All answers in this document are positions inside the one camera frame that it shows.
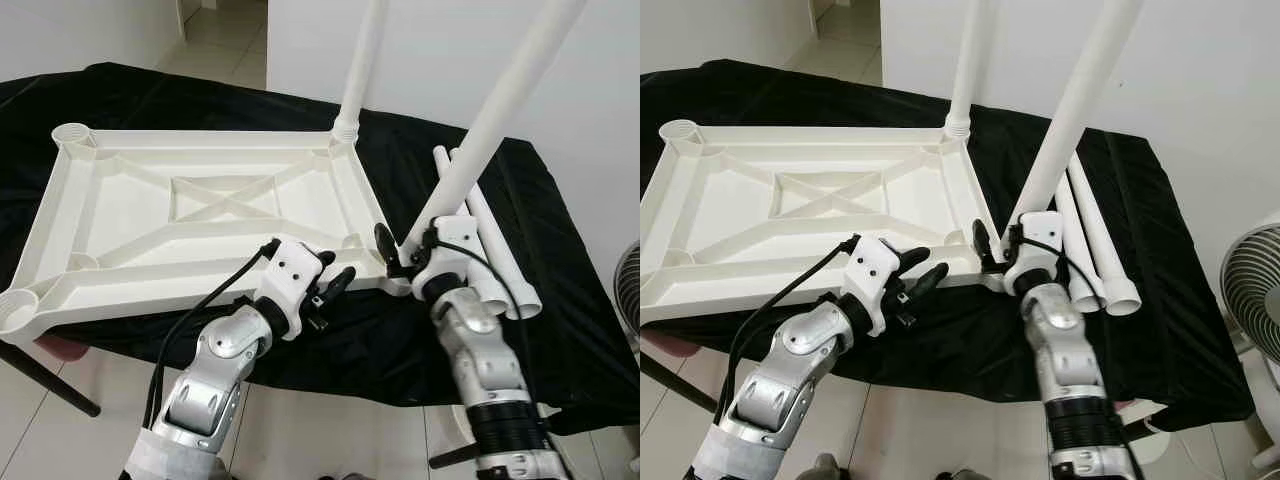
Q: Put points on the red plastic stool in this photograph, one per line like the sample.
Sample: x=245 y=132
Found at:
x=658 y=342
x=60 y=347

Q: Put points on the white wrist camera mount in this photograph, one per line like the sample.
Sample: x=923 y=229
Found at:
x=1040 y=228
x=460 y=235
x=295 y=265
x=875 y=262

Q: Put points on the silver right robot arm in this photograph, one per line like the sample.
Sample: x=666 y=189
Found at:
x=475 y=340
x=1060 y=340

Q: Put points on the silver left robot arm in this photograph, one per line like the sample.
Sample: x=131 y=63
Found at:
x=790 y=350
x=215 y=350

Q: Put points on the grey robot left foot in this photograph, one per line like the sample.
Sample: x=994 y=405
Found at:
x=826 y=468

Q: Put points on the white plastic table top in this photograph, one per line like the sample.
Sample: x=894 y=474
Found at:
x=130 y=200
x=740 y=195

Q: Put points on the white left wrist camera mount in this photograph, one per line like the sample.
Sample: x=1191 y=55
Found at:
x=875 y=262
x=295 y=265

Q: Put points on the white plastic table leg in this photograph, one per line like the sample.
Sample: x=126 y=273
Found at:
x=500 y=250
x=975 y=50
x=500 y=110
x=1105 y=250
x=365 y=60
x=1085 y=90
x=1075 y=260
x=440 y=165

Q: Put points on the white standing fan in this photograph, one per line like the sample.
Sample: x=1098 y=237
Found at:
x=1255 y=280
x=628 y=290

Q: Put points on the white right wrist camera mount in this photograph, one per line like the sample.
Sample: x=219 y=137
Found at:
x=1040 y=228
x=460 y=235

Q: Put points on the black tablecloth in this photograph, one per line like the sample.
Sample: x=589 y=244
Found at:
x=380 y=350
x=960 y=350

